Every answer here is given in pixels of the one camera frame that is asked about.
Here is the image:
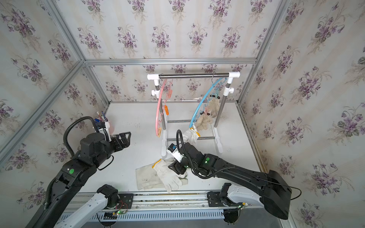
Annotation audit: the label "beige glove black cuff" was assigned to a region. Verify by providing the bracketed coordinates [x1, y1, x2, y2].
[195, 113, 213, 132]
[206, 98, 220, 118]

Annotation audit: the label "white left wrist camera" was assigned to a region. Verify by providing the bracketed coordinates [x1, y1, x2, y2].
[102, 122, 112, 142]

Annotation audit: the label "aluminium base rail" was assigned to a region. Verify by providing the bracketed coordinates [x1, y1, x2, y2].
[49, 189, 287, 223]

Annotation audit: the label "small circuit board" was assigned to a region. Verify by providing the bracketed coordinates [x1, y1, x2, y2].
[102, 210, 127, 220]

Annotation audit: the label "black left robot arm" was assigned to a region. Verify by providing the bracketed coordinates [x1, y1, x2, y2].
[27, 116, 131, 228]

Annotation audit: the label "blue wavy hanger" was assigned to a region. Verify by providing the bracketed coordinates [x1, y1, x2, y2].
[189, 77, 234, 128]

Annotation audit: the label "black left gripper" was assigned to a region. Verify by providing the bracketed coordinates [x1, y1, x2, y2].
[92, 131, 132, 169]

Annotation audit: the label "orange plastic clothespin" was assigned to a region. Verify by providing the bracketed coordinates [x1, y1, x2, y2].
[164, 105, 169, 116]

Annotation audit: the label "white glove yellow cuff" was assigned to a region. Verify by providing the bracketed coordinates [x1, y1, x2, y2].
[182, 126, 200, 145]
[152, 159, 188, 193]

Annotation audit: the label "pink wavy hanger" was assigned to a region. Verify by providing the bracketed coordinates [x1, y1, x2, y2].
[152, 79, 173, 136]

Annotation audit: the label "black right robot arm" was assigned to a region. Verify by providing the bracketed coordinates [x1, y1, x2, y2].
[168, 130, 292, 220]

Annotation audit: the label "salmon plastic clothespin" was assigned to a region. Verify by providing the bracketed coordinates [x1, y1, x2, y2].
[166, 89, 173, 99]

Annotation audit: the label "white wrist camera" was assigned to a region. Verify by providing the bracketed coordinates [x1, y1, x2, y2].
[102, 122, 112, 142]
[167, 143, 183, 162]

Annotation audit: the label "white steel drying rack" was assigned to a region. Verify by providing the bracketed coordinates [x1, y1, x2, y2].
[147, 72, 240, 158]

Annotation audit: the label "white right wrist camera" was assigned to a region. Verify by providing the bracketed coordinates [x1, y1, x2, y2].
[167, 143, 183, 162]

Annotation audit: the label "blue pens in bucket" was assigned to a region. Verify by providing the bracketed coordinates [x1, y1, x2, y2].
[94, 111, 108, 123]

